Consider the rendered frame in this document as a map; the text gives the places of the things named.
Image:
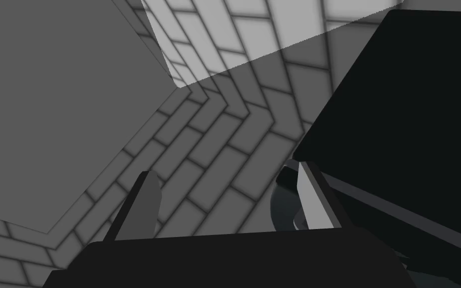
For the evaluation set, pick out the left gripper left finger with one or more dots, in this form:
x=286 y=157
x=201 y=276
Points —
x=140 y=212

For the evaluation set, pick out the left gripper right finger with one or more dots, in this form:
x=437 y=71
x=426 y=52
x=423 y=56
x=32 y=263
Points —
x=314 y=204

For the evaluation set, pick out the black appliance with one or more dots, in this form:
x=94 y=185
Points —
x=406 y=100

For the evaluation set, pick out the grey cupboard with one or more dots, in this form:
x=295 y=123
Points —
x=54 y=100

